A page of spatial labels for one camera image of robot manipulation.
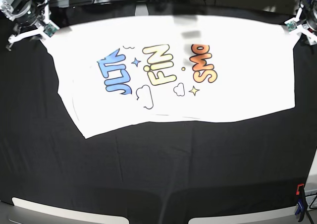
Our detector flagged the white printed t-shirt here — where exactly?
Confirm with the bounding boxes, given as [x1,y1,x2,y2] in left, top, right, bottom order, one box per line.
[44,15,299,138]

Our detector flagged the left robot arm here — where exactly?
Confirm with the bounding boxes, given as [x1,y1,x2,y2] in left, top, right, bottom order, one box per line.
[300,0,317,32]

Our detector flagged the red blue clamp near right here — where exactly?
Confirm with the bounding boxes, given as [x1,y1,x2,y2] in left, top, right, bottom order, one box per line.
[295,183,307,222]

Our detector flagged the grey camera stand foot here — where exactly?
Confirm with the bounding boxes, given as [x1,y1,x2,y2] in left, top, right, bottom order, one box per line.
[135,4,149,16]

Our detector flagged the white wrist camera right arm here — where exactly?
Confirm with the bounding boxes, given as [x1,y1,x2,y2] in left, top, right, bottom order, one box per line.
[6,0,60,51]

